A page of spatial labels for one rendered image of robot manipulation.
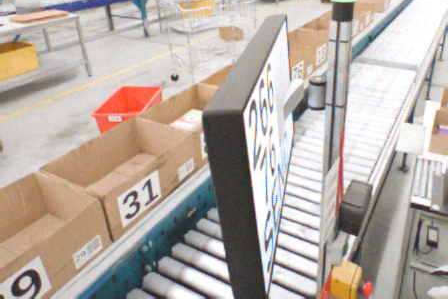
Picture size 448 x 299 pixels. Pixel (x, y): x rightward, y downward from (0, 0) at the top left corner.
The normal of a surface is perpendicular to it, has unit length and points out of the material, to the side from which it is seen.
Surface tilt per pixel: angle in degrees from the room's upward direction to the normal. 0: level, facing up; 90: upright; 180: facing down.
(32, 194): 90
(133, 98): 86
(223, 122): 90
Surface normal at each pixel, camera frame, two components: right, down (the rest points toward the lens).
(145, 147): -0.45, 0.37
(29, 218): 0.88, 0.18
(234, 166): -0.13, 0.41
